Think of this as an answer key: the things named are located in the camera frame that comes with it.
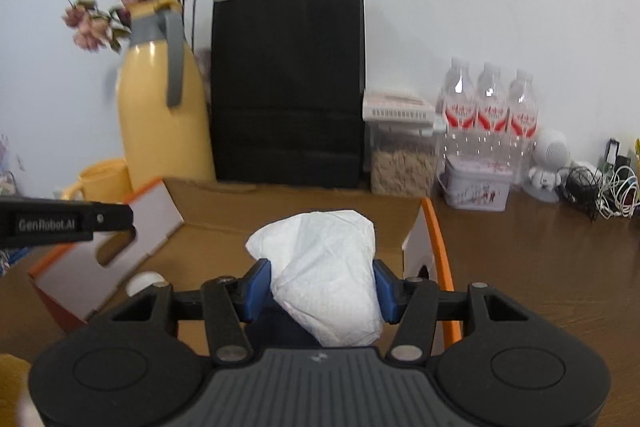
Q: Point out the white robot figurine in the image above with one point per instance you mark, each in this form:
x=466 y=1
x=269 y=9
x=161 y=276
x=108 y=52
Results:
x=550 y=152

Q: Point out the white printed tin box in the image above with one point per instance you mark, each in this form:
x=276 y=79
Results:
x=475 y=187

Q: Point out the yellow ceramic mug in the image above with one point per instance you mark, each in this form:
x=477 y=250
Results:
x=102 y=179

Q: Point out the white tissue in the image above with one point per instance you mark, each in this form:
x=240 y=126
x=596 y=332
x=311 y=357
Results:
x=325 y=267

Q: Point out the black paper bag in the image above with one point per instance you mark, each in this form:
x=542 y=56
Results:
x=285 y=82

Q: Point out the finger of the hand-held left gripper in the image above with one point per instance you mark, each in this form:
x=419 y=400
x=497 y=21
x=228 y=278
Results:
x=115 y=217

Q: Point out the black charger plug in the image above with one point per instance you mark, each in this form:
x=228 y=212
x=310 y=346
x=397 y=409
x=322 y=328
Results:
x=614 y=152

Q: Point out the yellow thermos jug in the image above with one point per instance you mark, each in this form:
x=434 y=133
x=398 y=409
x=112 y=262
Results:
x=160 y=122

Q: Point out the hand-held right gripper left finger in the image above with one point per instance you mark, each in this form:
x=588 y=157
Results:
x=257 y=289

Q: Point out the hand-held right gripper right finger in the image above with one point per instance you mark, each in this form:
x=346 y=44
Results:
x=386 y=294

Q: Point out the red cardboard box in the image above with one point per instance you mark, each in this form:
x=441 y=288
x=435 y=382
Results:
x=215 y=252

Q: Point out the clear food container white lid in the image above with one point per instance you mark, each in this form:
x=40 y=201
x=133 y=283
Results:
x=400 y=162

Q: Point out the white round plastic cap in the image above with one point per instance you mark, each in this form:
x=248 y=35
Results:
x=145 y=283

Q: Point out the yellow plush toy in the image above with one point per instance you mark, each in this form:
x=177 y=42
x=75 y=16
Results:
x=10 y=374

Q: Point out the clear water bottle red label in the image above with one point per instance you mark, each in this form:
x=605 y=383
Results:
x=456 y=107
x=523 y=122
x=492 y=112

